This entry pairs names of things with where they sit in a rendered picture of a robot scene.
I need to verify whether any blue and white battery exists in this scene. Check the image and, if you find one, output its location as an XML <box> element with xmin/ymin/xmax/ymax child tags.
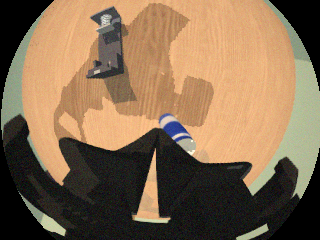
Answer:
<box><xmin>159</xmin><ymin>113</ymin><xmax>196</xmax><ymax>155</ymax></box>

